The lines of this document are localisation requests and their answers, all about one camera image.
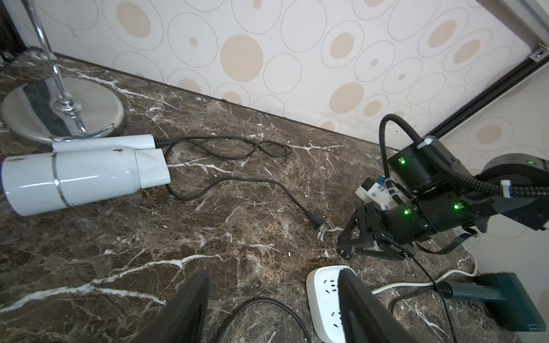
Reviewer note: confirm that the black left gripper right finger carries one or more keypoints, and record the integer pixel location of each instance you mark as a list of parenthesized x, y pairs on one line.
[(364, 318)]

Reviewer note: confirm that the chrome cup rack stand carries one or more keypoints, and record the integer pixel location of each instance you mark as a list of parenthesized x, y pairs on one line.
[(57, 108)]

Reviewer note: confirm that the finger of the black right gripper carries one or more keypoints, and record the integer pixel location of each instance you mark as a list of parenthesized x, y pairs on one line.
[(387, 250), (354, 239)]

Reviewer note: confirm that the white power strip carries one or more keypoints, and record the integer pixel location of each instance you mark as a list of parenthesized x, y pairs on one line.
[(323, 299)]

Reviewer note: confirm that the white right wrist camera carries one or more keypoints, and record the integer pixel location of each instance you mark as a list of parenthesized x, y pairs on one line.
[(375, 191)]

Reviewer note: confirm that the white blow dryer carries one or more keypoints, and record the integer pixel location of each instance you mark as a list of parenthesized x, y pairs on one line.
[(83, 171)]

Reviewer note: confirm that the green blow dryer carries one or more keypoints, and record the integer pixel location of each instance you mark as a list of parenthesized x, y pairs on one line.
[(506, 299)]

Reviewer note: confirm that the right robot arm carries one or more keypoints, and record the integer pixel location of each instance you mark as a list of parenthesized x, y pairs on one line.
[(433, 192)]

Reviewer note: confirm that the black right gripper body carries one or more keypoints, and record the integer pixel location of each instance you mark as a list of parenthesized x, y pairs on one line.
[(402, 224)]

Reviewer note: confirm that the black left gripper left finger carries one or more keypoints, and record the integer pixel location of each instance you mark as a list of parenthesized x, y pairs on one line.
[(182, 318)]

